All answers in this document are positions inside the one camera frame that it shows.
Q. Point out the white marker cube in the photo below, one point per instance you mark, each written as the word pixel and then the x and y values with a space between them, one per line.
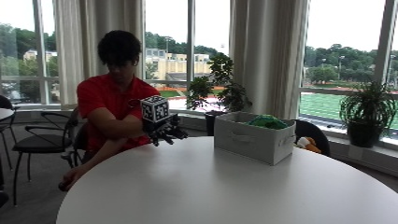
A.
pixel 155 109

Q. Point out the black tall plant pot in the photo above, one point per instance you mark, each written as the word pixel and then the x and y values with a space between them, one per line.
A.
pixel 212 123

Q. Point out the person in red shirt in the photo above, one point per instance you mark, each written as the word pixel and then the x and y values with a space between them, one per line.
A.
pixel 108 96

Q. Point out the tall leafy plant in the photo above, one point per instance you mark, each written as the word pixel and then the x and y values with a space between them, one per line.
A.
pixel 220 87

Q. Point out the white fabric storage box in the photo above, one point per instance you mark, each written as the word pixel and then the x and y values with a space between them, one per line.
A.
pixel 253 143

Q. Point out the black metal armchair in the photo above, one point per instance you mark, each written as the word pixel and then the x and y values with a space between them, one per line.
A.
pixel 79 140
pixel 39 144
pixel 4 124

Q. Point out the green soft toy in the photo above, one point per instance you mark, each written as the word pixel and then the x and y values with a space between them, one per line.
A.
pixel 268 122

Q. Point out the orange and white soft toy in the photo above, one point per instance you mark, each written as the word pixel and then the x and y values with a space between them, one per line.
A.
pixel 308 144

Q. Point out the black round-backed chair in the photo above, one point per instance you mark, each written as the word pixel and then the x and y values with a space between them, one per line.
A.
pixel 314 132

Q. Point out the white curtain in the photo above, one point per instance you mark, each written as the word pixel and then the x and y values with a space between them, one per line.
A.
pixel 269 56
pixel 91 37

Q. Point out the small white round table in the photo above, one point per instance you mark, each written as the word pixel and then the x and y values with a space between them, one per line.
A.
pixel 4 113

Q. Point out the black wide plant pot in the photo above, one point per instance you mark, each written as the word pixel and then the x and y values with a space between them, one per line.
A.
pixel 365 134

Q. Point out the bushy thin-leaved plant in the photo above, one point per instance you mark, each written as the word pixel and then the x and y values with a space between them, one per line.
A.
pixel 366 104

